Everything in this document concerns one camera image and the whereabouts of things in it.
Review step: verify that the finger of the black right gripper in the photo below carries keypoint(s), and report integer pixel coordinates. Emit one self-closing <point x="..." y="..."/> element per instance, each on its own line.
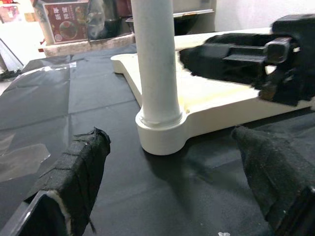
<point x="246" y="38"/>
<point x="221" y="61"/>

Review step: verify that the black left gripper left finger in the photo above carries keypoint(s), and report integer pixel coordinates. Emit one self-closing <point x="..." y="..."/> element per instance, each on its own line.
<point x="78" y="172"/>

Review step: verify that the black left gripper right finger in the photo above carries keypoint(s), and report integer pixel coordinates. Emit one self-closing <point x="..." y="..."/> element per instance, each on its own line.
<point x="278" y="179"/>

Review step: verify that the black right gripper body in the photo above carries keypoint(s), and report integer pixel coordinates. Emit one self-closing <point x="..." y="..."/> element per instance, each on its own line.
<point x="297" y="64"/>

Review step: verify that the white plastic table leg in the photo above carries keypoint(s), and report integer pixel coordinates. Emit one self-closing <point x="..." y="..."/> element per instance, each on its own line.
<point x="157" y="61"/>

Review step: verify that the white plastic children table top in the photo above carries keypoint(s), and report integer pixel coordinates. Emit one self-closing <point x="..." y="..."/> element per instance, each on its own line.
<point x="216" y="98"/>

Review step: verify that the clear tape strip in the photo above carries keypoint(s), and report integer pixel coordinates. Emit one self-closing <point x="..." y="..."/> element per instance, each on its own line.
<point x="46" y="68"/>
<point x="22" y="159"/>

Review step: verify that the black tablecloth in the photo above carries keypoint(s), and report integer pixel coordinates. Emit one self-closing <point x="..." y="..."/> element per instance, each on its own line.
<point x="98" y="98"/>

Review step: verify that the beige table cover cloth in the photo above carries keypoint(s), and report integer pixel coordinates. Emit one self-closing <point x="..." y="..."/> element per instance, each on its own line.
<point x="86" y="46"/>

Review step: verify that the clear storage box orange lid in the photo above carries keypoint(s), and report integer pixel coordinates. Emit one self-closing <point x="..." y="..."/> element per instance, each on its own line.
<point x="66" y="24"/>

